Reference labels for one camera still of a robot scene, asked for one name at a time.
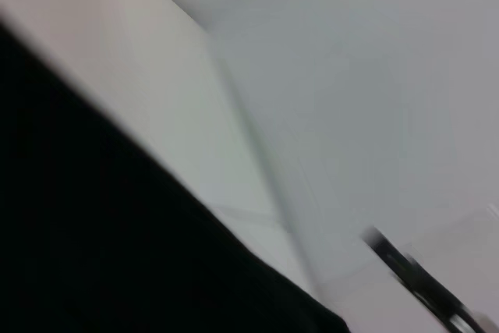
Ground black shirt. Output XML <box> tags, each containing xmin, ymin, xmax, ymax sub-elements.
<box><xmin>0</xmin><ymin>16</ymin><xmax>351</xmax><ymax>333</ymax></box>

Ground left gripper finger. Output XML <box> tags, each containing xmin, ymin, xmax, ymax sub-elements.
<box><xmin>360</xmin><ymin>225</ymin><xmax>487</xmax><ymax>333</ymax></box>

